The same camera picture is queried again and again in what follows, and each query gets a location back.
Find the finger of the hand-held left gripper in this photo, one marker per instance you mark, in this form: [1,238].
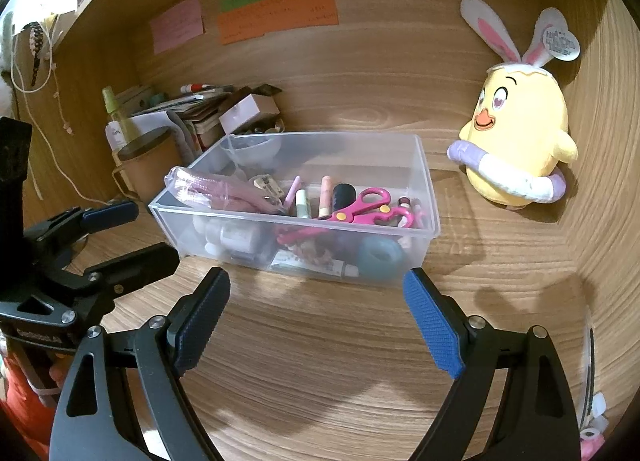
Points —
[110,215]
[135,268]

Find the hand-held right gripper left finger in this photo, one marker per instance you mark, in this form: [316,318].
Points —
[200,326]

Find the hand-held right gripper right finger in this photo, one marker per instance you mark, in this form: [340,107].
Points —
[435,326]

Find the white green ointment tube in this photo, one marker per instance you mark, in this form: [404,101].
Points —
[300,261]

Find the clear plastic storage box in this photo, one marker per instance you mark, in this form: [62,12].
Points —
[360,151]

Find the person's left forearm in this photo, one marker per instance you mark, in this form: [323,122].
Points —
[22,406]

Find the person's left hand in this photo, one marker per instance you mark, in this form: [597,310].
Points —
[58,371]

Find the brown cup with lid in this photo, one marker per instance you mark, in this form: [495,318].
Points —
[150,166]

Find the green spray bottle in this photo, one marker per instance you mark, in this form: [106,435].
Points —
[120,121]

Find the white plastic bottle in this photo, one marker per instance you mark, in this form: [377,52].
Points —
[235,236]

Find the blue tape roll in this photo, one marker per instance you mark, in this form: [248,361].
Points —
[370,253]

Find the pink plastic bag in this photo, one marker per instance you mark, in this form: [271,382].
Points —
[210,188]

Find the red capped lip balm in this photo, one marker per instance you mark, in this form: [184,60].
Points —
[405,203]

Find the stack of books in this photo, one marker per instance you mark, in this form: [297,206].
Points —
[195,111]

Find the pink scissors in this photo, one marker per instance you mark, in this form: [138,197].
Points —
[342,215]

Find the red white marker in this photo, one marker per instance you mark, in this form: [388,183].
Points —
[192,88]

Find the small cream packet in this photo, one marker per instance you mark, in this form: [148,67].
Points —
[265,185]

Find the black capped bottle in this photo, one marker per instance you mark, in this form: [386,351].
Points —
[344,196]

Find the pink pen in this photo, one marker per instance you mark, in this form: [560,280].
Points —
[291,193]

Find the pink orange tube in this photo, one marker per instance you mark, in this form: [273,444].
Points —
[326,196]

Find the small open cardboard box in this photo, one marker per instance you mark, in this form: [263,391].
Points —
[247,113]

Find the pink white small toy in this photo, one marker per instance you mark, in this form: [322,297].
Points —
[592,433]

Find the pink sticky note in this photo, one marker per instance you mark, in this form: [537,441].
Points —
[177,23]

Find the yellow chick plush toy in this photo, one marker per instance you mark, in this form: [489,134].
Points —
[520,141]

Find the orange sticky note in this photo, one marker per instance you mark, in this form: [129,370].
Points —
[280,16]

